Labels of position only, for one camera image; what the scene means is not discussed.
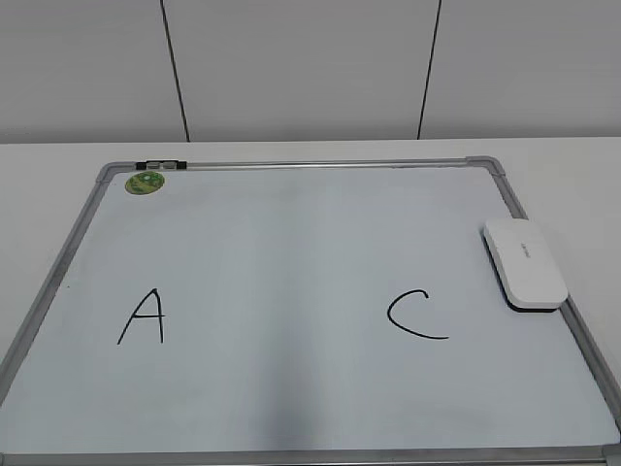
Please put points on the white whiteboard eraser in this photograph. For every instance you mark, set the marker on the white whiteboard eraser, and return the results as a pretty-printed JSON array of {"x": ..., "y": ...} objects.
[{"x": 529, "y": 275}]

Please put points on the white framed whiteboard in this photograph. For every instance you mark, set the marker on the white framed whiteboard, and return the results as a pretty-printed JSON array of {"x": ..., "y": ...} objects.
[{"x": 298, "y": 313}]

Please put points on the round green magnet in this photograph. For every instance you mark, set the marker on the round green magnet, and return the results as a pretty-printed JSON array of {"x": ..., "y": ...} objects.
[{"x": 144, "y": 183}]

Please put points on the black silver hanging clip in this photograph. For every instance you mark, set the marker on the black silver hanging clip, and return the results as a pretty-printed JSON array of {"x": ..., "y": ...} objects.
[{"x": 158, "y": 165}]

